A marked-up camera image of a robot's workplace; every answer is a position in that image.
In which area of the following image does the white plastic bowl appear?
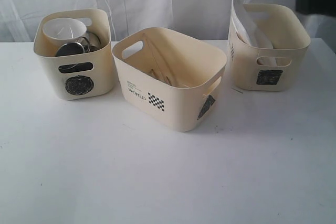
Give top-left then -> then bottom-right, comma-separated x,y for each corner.
42,18 -> 87,47

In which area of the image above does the cream bin with triangle mark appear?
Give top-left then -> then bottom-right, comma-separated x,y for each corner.
112,27 -> 227,132

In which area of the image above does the white square plate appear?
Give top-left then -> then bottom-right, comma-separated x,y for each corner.
230,0 -> 280,67

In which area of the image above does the cream bin with circle mark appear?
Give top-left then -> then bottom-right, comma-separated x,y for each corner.
34,9 -> 115,100

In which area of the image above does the cream bin with square mark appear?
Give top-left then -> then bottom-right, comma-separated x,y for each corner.
228,3 -> 311,91

